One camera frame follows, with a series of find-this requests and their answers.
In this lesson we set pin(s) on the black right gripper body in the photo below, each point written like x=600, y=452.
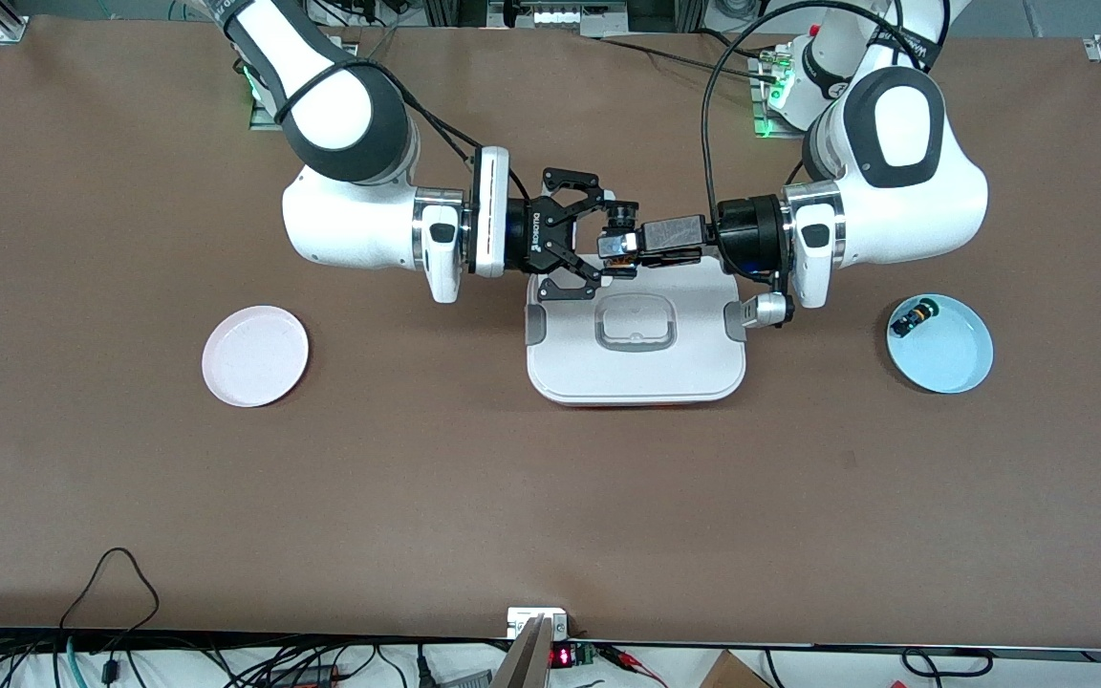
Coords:
x=545, y=235

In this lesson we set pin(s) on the orange push-button switch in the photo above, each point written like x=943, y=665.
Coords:
x=614, y=247

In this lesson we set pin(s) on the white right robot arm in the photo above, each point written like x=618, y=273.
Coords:
x=340, y=105

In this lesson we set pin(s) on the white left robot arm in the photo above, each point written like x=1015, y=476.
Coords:
x=904, y=134

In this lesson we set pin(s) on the white lidded storage box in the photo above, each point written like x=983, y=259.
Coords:
x=636, y=373

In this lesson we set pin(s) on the small white box device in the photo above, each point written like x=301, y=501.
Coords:
x=524, y=621

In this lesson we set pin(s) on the lit electronics unit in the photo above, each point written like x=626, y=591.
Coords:
x=560, y=14

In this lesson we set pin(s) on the light blue round plate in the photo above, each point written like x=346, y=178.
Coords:
x=947, y=358

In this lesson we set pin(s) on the pink round plate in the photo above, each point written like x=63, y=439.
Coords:
x=254, y=358

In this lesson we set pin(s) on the red LED display module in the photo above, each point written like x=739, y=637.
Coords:
x=562, y=656

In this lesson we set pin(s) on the grey metal bar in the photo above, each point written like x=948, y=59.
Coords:
x=527, y=659

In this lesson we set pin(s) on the brown cardboard piece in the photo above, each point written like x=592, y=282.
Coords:
x=732, y=674

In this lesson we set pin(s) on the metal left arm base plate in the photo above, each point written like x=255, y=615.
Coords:
x=761, y=129

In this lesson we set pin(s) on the green push-button switch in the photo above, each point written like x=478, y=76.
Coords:
x=914, y=317

